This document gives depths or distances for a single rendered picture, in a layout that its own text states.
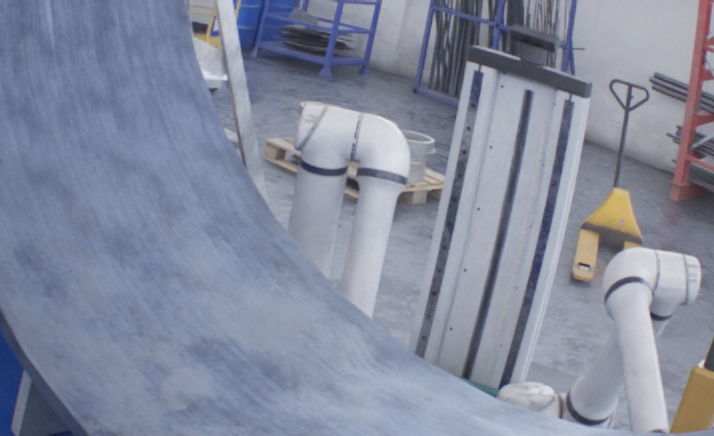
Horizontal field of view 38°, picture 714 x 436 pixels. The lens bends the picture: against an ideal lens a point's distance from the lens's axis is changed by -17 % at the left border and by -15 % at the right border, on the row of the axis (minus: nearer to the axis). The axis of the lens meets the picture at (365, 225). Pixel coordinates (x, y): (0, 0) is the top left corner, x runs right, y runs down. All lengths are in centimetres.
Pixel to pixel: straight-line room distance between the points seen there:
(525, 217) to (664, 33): 948
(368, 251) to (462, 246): 38
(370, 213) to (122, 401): 142
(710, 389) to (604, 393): 101
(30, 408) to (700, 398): 111
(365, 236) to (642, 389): 89
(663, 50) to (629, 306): 1009
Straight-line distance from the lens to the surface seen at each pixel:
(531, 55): 292
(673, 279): 253
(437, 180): 866
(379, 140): 279
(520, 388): 295
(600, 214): 848
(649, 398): 224
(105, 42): 200
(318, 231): 290
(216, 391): 157
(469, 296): 313
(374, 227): 278
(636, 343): 234
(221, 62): 428
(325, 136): 280
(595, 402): 287
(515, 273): 306
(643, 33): 1252
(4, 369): 199
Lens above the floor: 211
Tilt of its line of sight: 16 degrees down
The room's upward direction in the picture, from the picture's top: 11 degrees clockwise
